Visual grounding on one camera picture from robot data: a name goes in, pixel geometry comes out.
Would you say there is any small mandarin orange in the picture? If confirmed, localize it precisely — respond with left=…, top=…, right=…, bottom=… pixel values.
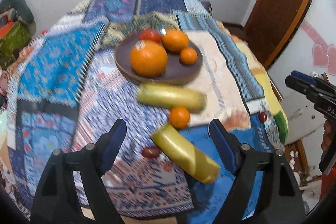
left=179, top=47, right=198, bottom=65

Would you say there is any large orange with sticker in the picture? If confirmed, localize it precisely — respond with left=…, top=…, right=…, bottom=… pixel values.
left=129, top=40, right=168, bottom=78

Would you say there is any person's right hand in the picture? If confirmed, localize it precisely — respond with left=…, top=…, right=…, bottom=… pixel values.
left=321, top=119, right=335, bottom=151

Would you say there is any yellow orange blanket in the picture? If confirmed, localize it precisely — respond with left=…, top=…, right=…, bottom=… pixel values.
left=215, top=19, right=288, bottom=144

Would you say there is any peeled pomelo segment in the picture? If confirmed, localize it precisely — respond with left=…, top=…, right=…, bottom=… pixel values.
left=223, top=110, right=251, bottom=131

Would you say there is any brown wooden door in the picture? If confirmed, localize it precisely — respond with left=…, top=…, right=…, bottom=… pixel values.
left=244, top=0, right=312, bottom=68

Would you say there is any short yellow-green sugarcane piece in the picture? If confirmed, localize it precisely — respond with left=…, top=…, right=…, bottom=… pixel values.
left=151, top=123, right=221, bottom=184

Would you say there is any small tangerine on cloth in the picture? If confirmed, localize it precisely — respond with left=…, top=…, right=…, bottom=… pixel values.
left=169, top=106, right=190, bottom=129

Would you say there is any dark purple round plate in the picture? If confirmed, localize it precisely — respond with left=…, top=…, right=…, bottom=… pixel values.
left=114, top=30, right=203, bottom=86

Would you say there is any medium orange on plate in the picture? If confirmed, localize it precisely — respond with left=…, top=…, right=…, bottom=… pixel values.
left=161, top=29, right=189, bottom=53

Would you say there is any long yellow-green sugarcane piece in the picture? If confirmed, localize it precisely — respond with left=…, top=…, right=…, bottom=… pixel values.
left=137, top=83, right=207, bottom=113

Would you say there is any red tomato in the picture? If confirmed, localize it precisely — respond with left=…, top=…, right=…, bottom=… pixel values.
left=139, top=29, right=162, bottom=43

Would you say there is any green patterned box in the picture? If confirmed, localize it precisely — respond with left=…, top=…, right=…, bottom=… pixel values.
left=1, top=22, right=31, bottom=69

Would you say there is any dark green plush pillow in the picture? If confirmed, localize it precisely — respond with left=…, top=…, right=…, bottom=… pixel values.
left=1, top=0, right=34, bottom=26

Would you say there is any pink heart wall sticker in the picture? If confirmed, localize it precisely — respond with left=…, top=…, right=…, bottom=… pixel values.
left=301, top=20, right=335, bottom=75

